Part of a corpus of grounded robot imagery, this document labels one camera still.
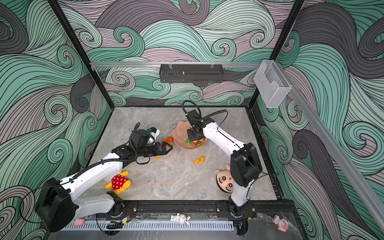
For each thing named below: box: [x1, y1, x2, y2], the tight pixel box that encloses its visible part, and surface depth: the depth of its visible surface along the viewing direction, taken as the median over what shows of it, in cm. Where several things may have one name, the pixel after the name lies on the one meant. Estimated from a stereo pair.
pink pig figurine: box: [272, 215, 290, 232], surface depth 69 cm
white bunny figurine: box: [170, 212, 191, 225], surface depth 70 cm
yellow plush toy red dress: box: [105, 171, 132, 195], surface depth 78 cm
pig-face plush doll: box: [214, 164, 235, 194], surface depth 76 cm
